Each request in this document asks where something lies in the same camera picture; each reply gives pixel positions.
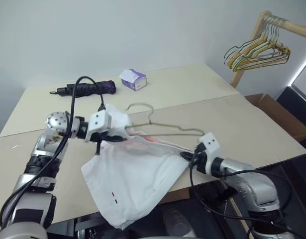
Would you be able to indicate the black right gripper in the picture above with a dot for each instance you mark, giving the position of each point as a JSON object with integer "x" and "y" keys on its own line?
{"x": 199, "y": 156}

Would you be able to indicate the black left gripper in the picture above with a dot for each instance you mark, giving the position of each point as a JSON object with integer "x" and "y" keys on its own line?
{"x": 100, "y": 137}

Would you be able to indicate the white cloth garment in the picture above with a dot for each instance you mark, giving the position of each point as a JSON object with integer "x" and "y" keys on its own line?
{"x": 132, "y": 179}

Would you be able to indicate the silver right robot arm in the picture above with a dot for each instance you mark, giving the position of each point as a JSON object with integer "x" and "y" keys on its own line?
{"x": 252, "y": 184}

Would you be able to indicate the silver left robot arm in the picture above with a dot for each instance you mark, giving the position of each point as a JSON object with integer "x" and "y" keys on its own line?
{"x": 55, "y": 122}

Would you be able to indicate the folded dark purple umbrella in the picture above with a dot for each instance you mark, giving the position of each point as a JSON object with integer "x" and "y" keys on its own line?
{"x": 88, "y": 89}

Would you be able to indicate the purple white tissue pack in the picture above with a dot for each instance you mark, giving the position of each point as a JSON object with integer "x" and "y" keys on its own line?
{"x": 136, "y": 81}

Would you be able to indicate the dark grey rounded shape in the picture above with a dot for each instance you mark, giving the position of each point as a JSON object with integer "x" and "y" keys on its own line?
{"x": 178, "y": 222}

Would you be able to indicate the brown cardboard box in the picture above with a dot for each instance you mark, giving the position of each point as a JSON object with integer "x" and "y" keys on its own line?
{"x": 279, "y": 117}

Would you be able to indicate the black cabinet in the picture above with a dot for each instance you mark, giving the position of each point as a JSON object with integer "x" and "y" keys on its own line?
{"x": 295, "y": 99}

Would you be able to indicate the wooden clothes rack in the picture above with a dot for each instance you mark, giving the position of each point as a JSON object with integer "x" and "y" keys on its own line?
{"x": 295, "y": 27}

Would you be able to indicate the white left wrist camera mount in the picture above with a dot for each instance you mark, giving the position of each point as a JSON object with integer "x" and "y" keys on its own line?
{"x": 98, "y": 122}

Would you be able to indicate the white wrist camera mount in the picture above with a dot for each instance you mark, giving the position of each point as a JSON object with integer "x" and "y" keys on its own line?
{"x": 98, "y": 122}
{"x": 210, "y": 143}

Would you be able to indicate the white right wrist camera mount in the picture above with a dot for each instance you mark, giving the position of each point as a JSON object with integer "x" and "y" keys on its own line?
{"x": 210, "y": 143}

